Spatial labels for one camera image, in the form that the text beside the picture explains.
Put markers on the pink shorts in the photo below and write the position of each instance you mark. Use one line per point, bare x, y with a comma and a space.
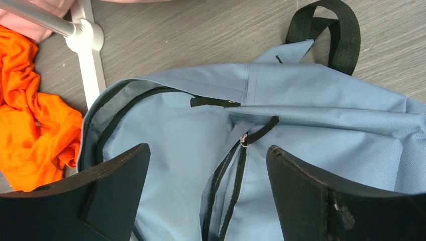
74, 20

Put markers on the light blue backpack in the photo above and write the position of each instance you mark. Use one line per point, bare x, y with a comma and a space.
209, 129

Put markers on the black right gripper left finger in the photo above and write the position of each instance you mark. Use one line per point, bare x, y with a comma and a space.
99, 203

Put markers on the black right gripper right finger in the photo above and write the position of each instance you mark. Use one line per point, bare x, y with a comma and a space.
314, 204

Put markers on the orange shirt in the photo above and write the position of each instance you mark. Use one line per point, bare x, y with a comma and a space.
40, 133

